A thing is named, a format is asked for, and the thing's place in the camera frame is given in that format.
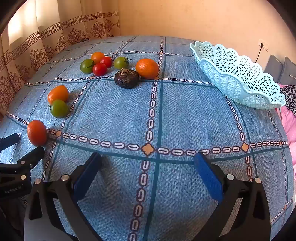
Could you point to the mandarin orange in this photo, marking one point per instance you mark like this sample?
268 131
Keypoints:
147 68
37 132

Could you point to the white wall socket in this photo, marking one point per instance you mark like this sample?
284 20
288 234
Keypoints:
263 45

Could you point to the leopard print cloth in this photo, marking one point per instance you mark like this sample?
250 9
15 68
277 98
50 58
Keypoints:
291 95

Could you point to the orange tomato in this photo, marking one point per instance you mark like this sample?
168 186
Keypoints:
97 57
58 93

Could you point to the dark brown round fruit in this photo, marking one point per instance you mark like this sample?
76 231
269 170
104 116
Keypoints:
126 79

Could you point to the pile of clothes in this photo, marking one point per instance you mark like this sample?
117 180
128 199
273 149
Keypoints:
289 125

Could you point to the blue patterned bedspread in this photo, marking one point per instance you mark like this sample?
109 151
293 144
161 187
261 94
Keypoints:
185 120

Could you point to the red cherry tomato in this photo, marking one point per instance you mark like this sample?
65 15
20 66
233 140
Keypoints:
99 69
106 61

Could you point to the green tomato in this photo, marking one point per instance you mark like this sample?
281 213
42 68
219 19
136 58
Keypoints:
59 108
87 66
121 62

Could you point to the beige patterned curtain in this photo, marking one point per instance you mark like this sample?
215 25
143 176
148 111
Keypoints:
34 46

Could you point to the grey cushion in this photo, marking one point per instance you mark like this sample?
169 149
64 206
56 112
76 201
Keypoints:
273 67
289 71

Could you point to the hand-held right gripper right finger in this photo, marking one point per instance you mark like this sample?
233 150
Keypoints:
208 178

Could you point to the light blue plastic basket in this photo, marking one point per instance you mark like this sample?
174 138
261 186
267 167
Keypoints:
235 74

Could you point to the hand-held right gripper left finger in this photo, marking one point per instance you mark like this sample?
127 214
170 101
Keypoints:
87 177

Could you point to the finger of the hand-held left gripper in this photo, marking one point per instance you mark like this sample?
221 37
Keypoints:
9 141
30 157

